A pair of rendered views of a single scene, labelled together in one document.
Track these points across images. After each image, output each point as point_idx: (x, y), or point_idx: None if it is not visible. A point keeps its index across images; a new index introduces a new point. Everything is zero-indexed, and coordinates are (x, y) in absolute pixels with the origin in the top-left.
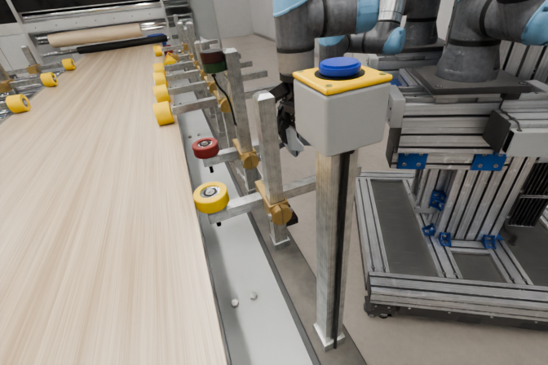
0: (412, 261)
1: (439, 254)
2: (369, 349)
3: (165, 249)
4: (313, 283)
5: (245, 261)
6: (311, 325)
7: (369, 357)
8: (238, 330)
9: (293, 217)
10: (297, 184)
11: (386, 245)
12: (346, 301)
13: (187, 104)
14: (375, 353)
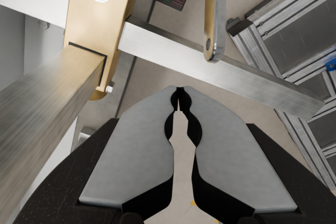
0: (291, 48)
1: (311, 66)
2: (201, 39)
3: None
4: (114, 101)
5: None
6: (83, 123)
7: (196, 42)
8: (38, 50)
9: (174, 7)
10: (167, 58)
11: (302, 16)
12: (226, 1)
13: None
14: (201, 44)
